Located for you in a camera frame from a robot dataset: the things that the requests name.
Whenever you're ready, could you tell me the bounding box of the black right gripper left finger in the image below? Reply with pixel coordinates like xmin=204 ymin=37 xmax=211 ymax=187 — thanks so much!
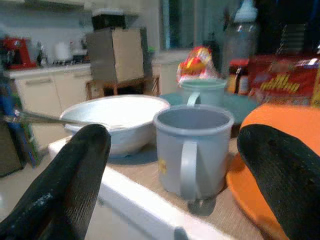
xmin=0 ymin=123 xmax=112 ymax=240

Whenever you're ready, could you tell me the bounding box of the metal spoon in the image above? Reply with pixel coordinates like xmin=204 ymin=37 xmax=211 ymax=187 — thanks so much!
xmin=2 ymin=109 xmax=111 ymax=129

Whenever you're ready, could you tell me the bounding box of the red coffee machine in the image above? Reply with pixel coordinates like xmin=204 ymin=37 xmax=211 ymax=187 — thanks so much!
xmin=0 ymin=36 xmax=38 ymax=71

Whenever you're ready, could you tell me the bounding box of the teal plate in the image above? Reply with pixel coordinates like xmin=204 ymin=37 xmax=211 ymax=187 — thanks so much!
xmin=159 ymin=92 xmax=258 ymax=125

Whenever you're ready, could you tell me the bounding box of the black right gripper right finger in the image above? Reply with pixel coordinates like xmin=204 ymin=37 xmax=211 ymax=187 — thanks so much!
xmin=236 ymin=123 xmax=320 ymax=240

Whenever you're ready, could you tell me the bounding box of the orange plate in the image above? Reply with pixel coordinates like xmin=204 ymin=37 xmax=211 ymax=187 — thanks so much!
xmin=225 ymin=152 xmax=291 ymax=240

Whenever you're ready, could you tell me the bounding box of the brown cardboard box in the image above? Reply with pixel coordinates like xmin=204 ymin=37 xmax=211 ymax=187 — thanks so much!
xmin=86 ymin=26 xmax=149 ymax=84

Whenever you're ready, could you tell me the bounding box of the cream kitchen cabinet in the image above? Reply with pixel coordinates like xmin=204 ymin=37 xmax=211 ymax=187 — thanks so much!
xmin=3 ymin=63 xmax=95 ymax=148

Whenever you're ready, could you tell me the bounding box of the white kettle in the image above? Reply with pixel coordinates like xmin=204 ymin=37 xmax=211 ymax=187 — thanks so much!
xmin=52 ymin=41 xmax=73 ymax=63

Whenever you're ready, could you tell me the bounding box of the pale green mug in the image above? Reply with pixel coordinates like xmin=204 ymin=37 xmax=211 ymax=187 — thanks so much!
xmin=180 ymin=78 xmax=228 ymax=108

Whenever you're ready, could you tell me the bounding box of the orange bowl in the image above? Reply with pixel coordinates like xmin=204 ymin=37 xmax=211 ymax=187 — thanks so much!
xmin=239 ymin=102 xmax=320 ymax=159

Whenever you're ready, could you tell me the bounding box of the dark jar with label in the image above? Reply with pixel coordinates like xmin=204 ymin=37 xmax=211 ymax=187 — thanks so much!
xmin=226 ymin=58 xmax=251 ymax=95

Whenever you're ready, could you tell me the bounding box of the red cereal box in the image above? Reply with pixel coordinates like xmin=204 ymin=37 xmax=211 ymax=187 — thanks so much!
xmin=247 ymin=54 xmax=320 ymax=107

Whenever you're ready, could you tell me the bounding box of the white bowl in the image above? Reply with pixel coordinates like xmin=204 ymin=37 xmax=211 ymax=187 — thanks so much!
xmin=59 ymin=94 xmax=171 ymax=157

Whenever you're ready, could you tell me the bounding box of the wooden stool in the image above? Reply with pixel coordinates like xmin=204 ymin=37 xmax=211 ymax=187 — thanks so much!
xmin=85 ymin=74 xmax=161 ymax=101

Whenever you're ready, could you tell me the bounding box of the red yellow snack bag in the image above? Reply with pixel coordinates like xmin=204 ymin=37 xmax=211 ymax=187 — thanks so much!
xmin=175 ymin=45 xmax=221 ymax=85

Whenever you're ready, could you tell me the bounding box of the clear bottle with white cap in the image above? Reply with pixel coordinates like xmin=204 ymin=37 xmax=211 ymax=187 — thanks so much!
xmin=223 ymin=0 xmax=260 ymax=78

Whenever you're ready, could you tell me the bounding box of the grey mug with yellow print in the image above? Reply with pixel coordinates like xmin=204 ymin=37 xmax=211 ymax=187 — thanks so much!
xmin=153 ymin=104 xmax=235 ymax=201

